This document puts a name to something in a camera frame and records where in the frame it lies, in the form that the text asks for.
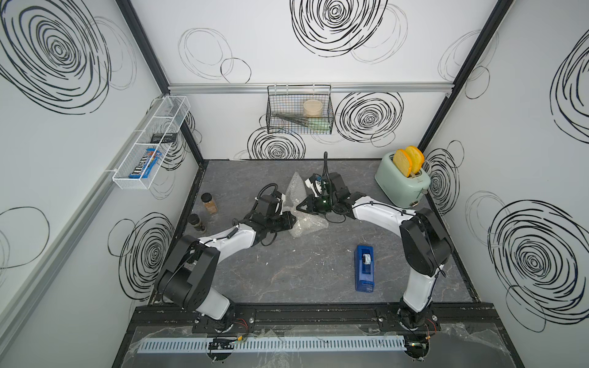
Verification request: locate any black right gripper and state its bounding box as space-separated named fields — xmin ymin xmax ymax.
xmin=296 ymin=194 xmax=337 ymax=215

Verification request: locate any clear bubble wrap sheet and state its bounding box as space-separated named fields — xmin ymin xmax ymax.
xmin=282 ymin=172 xmax=330 ymax=239

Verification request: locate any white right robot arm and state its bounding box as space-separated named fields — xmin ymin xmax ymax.
xmin=296 ymin=173 xmax=454 ymax=331

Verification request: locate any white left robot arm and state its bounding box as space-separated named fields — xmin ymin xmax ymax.
xmin=154 ymin=183 xmax=297 ymax=324

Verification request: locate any brown spice jar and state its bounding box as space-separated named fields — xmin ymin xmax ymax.
xmin=200 ymin=193 xmax=219 ymax=215

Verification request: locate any dark spice jar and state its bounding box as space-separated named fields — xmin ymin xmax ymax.
xmin=187 ymin=213 xmax=206 ymax=233

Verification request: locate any blue tape dispenser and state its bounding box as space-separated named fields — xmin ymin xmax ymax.
xmin=354 ymin=245 xmax=375 ymax=293

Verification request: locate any green item in basket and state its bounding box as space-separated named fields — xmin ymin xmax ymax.
xmin=307 ymin=117 xmax=331 ymax=133

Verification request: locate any beige round container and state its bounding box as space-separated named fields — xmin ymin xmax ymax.
xmin=303 ymin=99 xmax=324 ymax=117

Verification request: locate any mint green toaster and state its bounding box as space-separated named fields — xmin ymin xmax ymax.
xmin=375 ymin=153 xmax=431 ymax=208

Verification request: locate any front yellow toast slice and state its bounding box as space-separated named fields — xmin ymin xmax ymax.
xmin=393 ymin=149 xmax=413 ymax=177

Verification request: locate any yellow toast slice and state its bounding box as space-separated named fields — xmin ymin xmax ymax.
xmin=405 ymin=146 xmax=425 ymax=175
xmin=393 ymin=149 xmax=413 ymax=177

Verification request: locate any rear yellow toast slice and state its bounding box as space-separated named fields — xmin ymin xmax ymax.
xmin=405 ymin=146 xmax=425 ymax=175

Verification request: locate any small black box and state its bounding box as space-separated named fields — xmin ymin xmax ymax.
xmin=150 ymin=133 xmax=177 ymax=144

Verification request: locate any blue candy packet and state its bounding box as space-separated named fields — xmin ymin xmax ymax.
xmin=128 ymin=148 xmax=162 ymax=179

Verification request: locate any black wire wall basket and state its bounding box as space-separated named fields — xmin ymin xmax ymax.
xmin=265 ymin=84 xmax=335 ymax=135

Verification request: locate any white wire wall shelf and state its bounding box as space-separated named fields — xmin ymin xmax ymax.
xmin=112 ymin=95 xmax=190 ymax=190

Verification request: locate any white slotted cable duct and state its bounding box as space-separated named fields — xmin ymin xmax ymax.
xmin=137 ymin=335 xmax=406 ymax=354

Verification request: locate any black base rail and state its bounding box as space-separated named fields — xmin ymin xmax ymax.
xmin=127 ymin=302 xmax=500 ymax=334

